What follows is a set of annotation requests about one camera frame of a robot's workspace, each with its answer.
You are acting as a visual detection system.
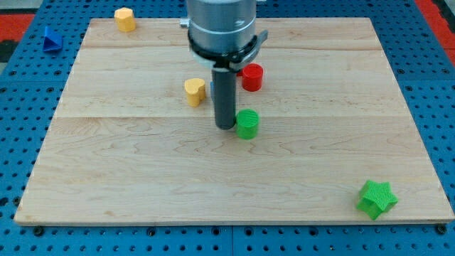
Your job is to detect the green cylinder block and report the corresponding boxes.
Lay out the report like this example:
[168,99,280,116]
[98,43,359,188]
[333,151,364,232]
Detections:
[236,109,259,139]

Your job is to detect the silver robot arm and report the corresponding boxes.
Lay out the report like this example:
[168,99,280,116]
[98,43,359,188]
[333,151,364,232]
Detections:
[186,0,268,73]

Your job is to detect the blue block behind rod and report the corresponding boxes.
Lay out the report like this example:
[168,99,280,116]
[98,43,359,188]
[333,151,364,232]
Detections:
[210,81,215,103]

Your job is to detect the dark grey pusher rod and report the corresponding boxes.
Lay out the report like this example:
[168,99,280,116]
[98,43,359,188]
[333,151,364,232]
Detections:
[212,70,236,130]

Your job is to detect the yellow heart block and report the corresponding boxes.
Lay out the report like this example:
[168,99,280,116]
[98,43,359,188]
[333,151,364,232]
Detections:
[184,78,206,107]

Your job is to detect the red cylinder block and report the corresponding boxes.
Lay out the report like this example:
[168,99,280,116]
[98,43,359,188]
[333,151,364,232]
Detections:
[237,63,264,92]

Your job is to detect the wooden board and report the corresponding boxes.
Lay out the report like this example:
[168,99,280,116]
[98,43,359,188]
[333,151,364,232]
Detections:
[14,18,454,226]

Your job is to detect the yellow hexagon block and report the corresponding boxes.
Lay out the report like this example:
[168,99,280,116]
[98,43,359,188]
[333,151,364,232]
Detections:
[114,7,136,32]

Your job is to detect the green star block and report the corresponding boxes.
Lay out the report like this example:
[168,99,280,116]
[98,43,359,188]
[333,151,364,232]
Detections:
[356,180,399,220]

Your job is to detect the blue triangle block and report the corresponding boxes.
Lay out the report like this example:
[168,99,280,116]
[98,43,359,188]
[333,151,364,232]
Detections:
[43,26,63,52]

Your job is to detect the black clamp ring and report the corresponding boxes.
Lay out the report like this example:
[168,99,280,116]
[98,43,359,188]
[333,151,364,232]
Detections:
[187,29,269,73]

